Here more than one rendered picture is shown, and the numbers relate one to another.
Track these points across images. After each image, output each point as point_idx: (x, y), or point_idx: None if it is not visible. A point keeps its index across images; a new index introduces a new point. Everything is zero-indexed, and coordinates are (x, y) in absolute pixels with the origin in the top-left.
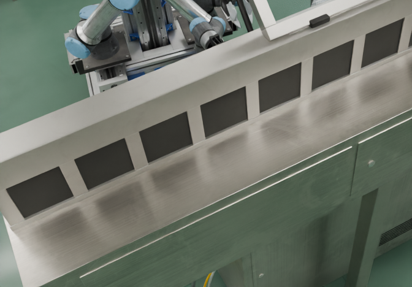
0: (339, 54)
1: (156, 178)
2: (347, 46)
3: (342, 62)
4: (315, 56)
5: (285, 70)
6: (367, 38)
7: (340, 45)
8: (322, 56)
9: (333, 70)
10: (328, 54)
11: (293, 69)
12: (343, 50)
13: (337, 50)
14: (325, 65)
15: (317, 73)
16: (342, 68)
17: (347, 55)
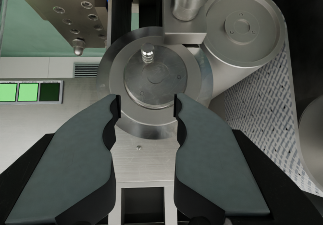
0: (151, 209)
1: None
2: (158, 215)
3: (155, 199)
4: (127, 221)
5: (99, 221)
6: (178, 214)
7: (151, 220)
8: (134, 217)
9: (146, 194)
10: (140, 216)
11: (107, 217)
12: (154, 213)
13: (148, 216)
14: (138, 204)
15: (130, 199)
16: (155, 191)
17: (159, 204)
